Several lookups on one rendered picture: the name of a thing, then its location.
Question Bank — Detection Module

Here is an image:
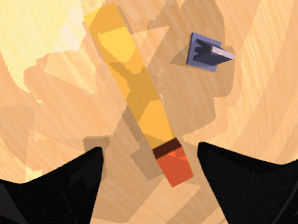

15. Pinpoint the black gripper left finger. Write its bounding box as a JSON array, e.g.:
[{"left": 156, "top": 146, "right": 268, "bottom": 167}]
[{"left": 0, "top": 147, "right": 104, "bottom": 224}]

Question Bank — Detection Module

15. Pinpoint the yellow bar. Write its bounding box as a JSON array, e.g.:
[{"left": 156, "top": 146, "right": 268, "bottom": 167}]
[{"left": 82, "top": 2, "right": 194, "bottom": 188}]

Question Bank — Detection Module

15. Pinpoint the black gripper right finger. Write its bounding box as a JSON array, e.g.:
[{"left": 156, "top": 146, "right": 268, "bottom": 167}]
[{"left": 197, "top": 141, "right": 298, "bottom": 224}]

